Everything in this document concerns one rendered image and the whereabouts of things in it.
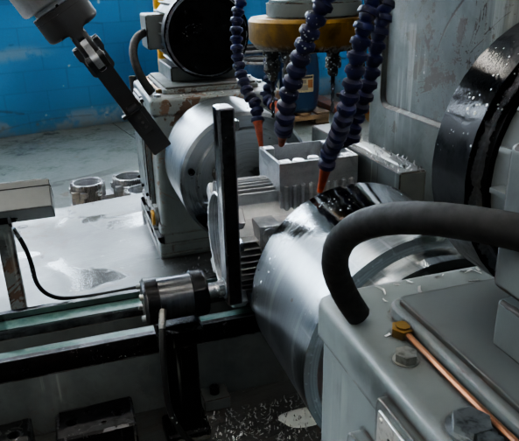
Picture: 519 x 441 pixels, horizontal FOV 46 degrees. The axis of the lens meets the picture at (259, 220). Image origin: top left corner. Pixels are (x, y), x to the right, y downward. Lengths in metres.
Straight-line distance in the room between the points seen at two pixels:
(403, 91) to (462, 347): 0.70
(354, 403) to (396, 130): 0.67
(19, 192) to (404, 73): 0.66
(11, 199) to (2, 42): 5.28
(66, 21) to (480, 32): 0.53
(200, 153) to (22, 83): 5.33
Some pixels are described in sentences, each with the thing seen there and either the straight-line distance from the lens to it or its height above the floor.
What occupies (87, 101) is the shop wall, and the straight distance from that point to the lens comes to 6.50.
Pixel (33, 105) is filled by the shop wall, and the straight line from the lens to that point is 6.41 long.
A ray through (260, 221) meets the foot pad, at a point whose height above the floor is 1.07.
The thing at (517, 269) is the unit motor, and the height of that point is 1.26.
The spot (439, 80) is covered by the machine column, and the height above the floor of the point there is 1.24.
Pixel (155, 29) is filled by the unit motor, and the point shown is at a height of 1.28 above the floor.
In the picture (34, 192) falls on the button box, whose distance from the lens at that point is 1.07.
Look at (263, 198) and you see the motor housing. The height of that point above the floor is 1.09.
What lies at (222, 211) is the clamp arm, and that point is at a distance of 0.74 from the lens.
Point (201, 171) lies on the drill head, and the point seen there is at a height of 1.07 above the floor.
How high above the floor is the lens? 1.39
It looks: 22 degrees down
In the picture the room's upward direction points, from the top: 2 degrees counter-clockwise
